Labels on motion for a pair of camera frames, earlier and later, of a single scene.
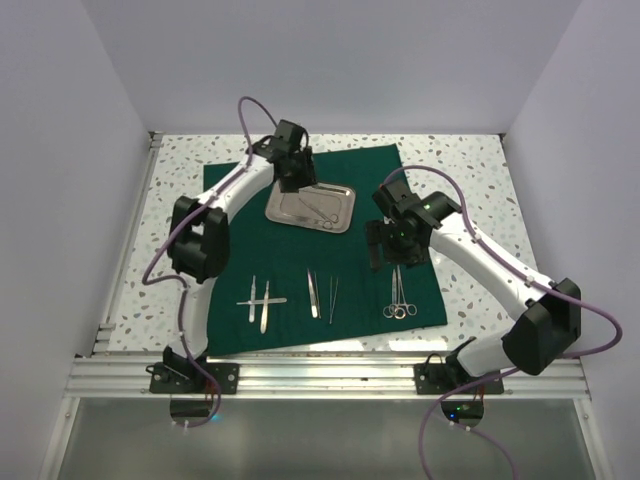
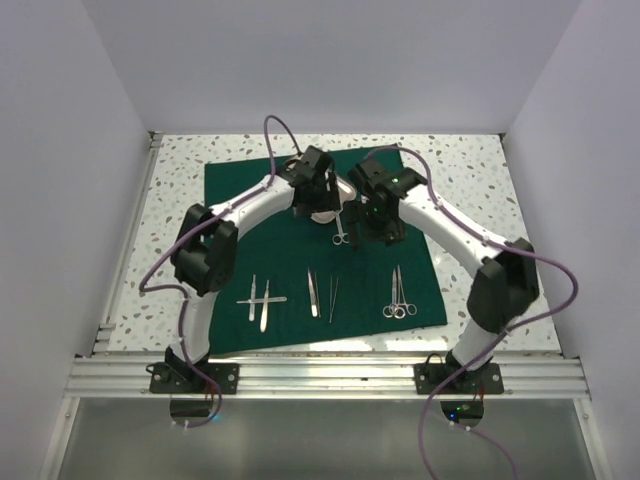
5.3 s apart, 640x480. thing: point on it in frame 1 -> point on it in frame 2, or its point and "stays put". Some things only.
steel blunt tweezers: (314, 295) stays put
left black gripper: (308, 176) -> (328, 200)
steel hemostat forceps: (328, 223) -> (339, 238)
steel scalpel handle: (263, 324) stays put
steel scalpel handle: (253, 298) stays put
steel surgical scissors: (393, 310) stays put
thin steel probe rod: (262, 301) stays put
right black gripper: (377, 232) -> (354, 212)
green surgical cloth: (285, 285) stays put
